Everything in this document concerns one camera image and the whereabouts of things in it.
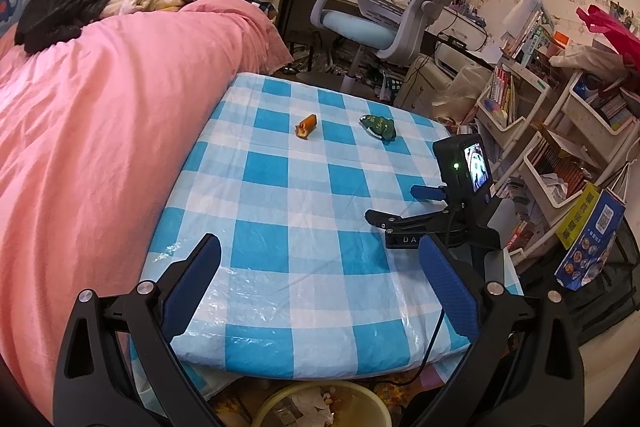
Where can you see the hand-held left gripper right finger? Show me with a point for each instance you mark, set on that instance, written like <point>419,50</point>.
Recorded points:
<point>450,287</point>

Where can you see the colourful printed floor mat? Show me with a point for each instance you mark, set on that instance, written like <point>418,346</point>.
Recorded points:
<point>230,407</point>

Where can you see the white wrapper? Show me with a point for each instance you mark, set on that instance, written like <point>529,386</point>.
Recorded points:
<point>310,409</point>

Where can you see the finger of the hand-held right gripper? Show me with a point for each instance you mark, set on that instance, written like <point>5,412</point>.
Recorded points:
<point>425,193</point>
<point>395,224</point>

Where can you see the row of upright books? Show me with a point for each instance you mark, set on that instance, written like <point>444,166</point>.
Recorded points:
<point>530,27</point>

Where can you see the magenta bag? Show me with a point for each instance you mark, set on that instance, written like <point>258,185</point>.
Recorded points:
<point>615,37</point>

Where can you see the blue checkered tablecloth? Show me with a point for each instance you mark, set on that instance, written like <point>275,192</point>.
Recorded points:
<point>310,207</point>

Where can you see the clear plastic bag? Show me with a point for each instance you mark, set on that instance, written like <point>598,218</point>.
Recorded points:
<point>465,92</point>

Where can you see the yellow plastic bin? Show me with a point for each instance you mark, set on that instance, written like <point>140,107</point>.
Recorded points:
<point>365,407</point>

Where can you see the pink duvet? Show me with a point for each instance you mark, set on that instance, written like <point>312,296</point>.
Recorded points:
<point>100,132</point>

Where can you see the blue paper bag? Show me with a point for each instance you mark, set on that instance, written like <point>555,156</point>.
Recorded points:
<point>590,247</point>

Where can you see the black jacket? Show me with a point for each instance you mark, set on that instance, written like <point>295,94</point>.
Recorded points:
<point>60,7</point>

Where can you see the white printer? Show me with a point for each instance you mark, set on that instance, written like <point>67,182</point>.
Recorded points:
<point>457,57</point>

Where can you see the white drawer cabinet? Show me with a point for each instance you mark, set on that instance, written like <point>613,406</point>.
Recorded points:
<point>422,79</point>

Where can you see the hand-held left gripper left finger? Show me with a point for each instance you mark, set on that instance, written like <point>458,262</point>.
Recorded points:
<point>192,279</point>

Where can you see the dark green wrapper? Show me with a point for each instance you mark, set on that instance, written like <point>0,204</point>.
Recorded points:
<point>378,128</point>

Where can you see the orange peel piece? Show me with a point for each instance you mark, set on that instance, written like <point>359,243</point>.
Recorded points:
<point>306,127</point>

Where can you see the cream cloth bundle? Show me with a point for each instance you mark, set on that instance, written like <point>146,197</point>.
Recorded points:
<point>585,57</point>

